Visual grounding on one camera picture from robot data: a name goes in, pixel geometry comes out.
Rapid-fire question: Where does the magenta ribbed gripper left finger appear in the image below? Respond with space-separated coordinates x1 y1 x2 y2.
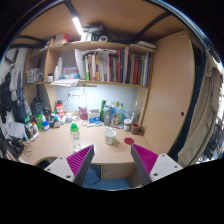
45 145 94 186

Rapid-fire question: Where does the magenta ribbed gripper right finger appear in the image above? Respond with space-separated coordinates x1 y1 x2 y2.
131 144 182 185

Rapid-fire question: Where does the dark red round coaster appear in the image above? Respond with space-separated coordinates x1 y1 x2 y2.
124 137 134 145

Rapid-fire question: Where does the clear bottle with green cap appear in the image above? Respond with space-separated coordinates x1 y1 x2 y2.
70 123 81 152

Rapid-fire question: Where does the brown ceramic mug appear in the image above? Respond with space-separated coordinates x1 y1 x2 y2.
131 122 144 135

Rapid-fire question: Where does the white paper cup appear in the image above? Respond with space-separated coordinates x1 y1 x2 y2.
105 129 116 145

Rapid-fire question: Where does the green tall bottle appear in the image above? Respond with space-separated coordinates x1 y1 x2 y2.
100 100 106 121

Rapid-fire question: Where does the blue white box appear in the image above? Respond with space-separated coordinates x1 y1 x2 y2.
88 109 100 124

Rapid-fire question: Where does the red white canister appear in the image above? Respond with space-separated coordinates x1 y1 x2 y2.
55 103 64 119

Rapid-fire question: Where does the clear glass bottle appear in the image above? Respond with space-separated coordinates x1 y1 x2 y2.
132 100 140 122

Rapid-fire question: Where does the beige hanging curtain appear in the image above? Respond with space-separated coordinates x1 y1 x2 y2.
178 60 221 167

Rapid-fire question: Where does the green box on desk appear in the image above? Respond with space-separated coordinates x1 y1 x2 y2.
34 114 44 131

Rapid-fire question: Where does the grey shaker bottle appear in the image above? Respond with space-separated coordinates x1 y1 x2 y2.
104 105 112 126

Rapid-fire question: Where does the stack of papers on shelf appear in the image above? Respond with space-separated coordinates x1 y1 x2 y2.
52 79 79 87

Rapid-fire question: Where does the wooden wardrobe door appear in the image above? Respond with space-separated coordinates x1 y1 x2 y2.
143 31 195 154

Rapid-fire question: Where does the row of books on shelf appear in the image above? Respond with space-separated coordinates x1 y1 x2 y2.
75 47 151 87

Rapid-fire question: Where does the ceiling tube light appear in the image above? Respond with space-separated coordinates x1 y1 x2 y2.
72 17 83 36

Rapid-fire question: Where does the wooden wall shelf unit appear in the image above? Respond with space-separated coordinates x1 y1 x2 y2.
25 41 153 120

